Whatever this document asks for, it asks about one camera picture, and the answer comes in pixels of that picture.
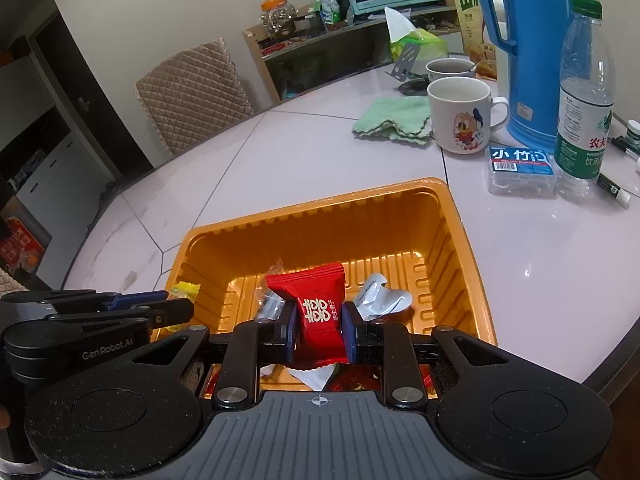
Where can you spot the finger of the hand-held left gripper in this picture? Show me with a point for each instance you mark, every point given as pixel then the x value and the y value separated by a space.
pixel 130 300
pixel 160 312

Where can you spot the wooden shelf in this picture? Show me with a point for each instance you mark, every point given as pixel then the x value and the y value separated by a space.
pixel 325 50

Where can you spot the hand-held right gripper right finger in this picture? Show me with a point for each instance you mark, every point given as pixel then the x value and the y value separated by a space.
pixel 350 335

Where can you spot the orange plastic tray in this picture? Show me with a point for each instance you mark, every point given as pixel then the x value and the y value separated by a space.
pixel 350 220

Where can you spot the glass jar with orange lid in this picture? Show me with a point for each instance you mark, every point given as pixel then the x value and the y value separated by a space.
pixel 277 15

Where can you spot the blue thermos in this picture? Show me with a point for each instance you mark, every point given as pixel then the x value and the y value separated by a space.
pixel 535 50

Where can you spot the yellow green candy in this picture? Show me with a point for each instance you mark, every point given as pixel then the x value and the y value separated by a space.
pixel 185 292

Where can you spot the red gift box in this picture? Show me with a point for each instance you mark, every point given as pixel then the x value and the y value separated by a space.
pixel 22 250

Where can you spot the green tissue box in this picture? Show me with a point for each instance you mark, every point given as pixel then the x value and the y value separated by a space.
pixel 425 40

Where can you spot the white cabinet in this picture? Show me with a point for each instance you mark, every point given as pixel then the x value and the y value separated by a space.
pixel 55 170

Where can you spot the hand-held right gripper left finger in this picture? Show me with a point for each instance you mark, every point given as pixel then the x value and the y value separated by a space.
pixel 290 332

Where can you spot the beige quilted chair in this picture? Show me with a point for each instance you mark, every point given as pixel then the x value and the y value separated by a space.
pixel 192 95
pixel 12 280

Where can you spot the clear water bottle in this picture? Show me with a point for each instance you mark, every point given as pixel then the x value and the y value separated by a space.
pixel 585 110

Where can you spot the patterned mug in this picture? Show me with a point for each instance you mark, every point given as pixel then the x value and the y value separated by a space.
pixel 450 67

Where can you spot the clear toothpick box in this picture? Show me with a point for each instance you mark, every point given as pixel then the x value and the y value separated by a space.
pixel 520 167

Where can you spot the white cartoon mug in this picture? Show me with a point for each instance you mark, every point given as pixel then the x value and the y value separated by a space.
pixel 460 115

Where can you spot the small white bottle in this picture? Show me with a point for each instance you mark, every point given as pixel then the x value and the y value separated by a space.
pixel 633 135

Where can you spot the yellow snack box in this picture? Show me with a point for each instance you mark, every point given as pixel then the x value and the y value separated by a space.
pixel 467 15

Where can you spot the grey phone stand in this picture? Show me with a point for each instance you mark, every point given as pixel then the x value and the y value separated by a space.
pixel 405 62

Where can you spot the black white pen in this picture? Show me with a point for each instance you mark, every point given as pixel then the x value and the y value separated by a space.
pixel 614 189

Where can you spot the green cloth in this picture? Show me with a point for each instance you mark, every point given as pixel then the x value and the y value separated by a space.
pixel 390 120

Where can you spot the green white snack bag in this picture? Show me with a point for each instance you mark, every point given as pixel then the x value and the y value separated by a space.
pixel 325 2

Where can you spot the black white snack packet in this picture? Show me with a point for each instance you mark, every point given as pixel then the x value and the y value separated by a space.
pixel 270 295

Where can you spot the silver snack packet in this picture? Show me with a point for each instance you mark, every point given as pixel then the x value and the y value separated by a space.
pixel 382 300

